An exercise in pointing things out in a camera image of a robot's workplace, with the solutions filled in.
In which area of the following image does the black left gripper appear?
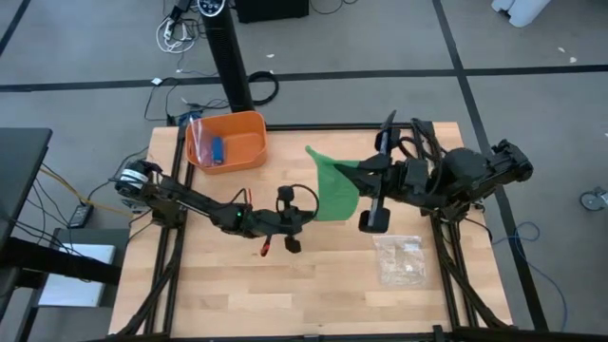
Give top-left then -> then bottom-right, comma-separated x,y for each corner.
249,186 -> 318,254

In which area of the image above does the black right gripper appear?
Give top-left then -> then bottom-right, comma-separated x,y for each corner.
334,126 -> 431,235

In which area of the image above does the green elastic bandage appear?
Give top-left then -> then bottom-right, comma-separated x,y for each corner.
305,144 -> 361,222

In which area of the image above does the clear zip bag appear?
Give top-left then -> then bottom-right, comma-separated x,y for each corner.
372,235 -> 428,288

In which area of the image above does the blue bandage roll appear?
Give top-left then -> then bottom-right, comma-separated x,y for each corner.
211,136 -> 225,166

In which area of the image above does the orange plastic bin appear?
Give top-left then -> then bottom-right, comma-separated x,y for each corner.
184,110 -> 268,175

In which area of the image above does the clear bag with pink stripe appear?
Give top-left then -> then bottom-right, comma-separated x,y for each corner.
188,116 -> 215,167

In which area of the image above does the black tower fan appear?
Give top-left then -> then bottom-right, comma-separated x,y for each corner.
197,0 -> 256,114

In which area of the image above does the black box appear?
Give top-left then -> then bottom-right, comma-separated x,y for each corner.
235,0 -> 310,24

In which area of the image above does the white plastic object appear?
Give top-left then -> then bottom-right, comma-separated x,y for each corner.
491,0 -> 552,29

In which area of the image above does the grey caster wheel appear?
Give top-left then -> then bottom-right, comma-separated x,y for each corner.
579,187 -> 608,213

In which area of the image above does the black power adapter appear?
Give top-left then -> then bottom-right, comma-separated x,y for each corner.
68,203 -> 95,229

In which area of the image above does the black desk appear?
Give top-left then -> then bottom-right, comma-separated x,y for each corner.
0,126 -> 123,329

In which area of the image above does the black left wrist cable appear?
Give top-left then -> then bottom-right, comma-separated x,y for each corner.
276,183 -> 320,219

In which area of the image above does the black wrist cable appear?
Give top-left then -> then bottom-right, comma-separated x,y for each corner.
276,183 -> 320,219
397,118 -> 446,165

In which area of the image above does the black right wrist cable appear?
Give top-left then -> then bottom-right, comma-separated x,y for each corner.
397,118 -> 446,165

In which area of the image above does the black coiled cable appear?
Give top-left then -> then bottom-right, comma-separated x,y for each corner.
247,69 -> 280,106

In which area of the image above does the black floor cable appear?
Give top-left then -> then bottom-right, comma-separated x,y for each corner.
143,78 -> 232,127

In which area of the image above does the long blue floor cable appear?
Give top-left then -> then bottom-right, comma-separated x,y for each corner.
491,220 -> 570,332

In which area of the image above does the white cable bundle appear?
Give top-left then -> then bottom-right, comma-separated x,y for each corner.
155,16 -> 197,54

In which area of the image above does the yellow cable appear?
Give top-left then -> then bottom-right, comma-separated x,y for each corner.
37,165 -> 137,218

